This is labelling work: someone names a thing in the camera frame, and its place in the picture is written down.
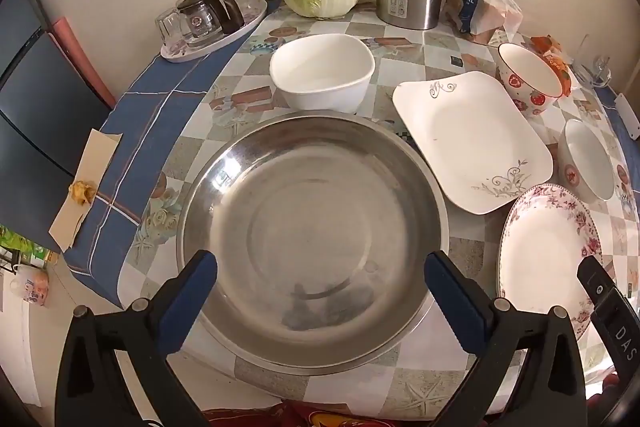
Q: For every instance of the beige paper envelope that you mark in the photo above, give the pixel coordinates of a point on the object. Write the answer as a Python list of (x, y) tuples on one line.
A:
[(87, 157)]

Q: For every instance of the round pink floral plate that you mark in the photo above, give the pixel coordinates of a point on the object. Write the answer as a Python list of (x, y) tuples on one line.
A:
[(540, 257)]

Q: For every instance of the white square bowl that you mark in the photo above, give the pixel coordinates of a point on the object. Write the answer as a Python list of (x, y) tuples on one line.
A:
[(320, 67)]

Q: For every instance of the red patterned cloth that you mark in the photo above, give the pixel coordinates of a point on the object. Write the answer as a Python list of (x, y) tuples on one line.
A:
[(320, 417)]

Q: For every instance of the large stainless steel basin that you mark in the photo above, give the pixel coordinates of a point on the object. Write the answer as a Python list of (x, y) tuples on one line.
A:
[(310, 217)]

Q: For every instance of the clear glass cup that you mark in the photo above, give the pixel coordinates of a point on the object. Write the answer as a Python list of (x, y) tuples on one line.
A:
[(595, 69)]

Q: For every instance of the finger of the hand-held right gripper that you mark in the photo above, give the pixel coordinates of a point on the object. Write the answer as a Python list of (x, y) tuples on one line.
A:
[(595, 277)]

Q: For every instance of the white printed mug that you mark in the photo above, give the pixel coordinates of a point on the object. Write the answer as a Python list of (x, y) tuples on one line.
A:
[(32, 287)]

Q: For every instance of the strawberry print bowl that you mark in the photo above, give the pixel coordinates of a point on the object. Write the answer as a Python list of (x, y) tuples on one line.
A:
[(520, 92)]

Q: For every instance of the printed checkered tablecloth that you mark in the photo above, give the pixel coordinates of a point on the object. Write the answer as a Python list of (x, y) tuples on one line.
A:
[(165, 107)]

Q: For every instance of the white rectangular device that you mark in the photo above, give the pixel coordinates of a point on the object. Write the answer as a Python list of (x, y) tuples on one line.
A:
[(629, 114)]

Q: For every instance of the orange snack packet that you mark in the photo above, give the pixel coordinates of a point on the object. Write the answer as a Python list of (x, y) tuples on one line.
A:
[(542, 43), (559, 69)]

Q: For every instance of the white square plate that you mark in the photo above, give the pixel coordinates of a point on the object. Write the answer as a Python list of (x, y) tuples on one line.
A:
[(465, 132)]

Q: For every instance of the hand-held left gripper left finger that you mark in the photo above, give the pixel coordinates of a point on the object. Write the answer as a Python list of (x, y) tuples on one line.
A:
[(192, 292)]

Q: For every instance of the white oval tray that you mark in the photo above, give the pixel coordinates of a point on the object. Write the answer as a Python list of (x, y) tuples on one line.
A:
[(215, 44)]

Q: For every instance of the pink board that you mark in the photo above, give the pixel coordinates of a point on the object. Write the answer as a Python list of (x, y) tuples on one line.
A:
[(80, 57)]

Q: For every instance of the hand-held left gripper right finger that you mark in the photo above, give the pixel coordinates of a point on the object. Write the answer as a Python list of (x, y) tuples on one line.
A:
[(452, 297)]

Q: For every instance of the small white floral bowl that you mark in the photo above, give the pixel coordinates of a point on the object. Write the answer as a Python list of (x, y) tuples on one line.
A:
[(590, 157)]

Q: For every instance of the crumpled yellow wrapper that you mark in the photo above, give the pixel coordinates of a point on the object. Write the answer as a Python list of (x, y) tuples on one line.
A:
[(82, 192)]

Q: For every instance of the blue cabinet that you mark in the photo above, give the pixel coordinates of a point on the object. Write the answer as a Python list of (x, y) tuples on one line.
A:
[(35, 117)]

